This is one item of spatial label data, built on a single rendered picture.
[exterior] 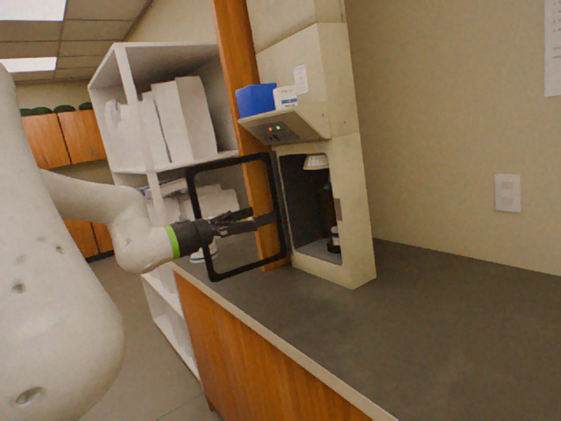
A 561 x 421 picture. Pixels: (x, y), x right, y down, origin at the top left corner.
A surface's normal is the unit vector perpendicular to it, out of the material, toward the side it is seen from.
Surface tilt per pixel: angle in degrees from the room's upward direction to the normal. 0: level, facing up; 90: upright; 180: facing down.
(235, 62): 90
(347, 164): 90
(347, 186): 90
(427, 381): 0
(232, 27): 90
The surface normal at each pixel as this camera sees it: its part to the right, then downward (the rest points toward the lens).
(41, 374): 0.48, -0.11
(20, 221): 0.44, -0.73
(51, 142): 0.56, 0.10
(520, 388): -0.17, -0.96
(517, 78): -0.81, 0.26
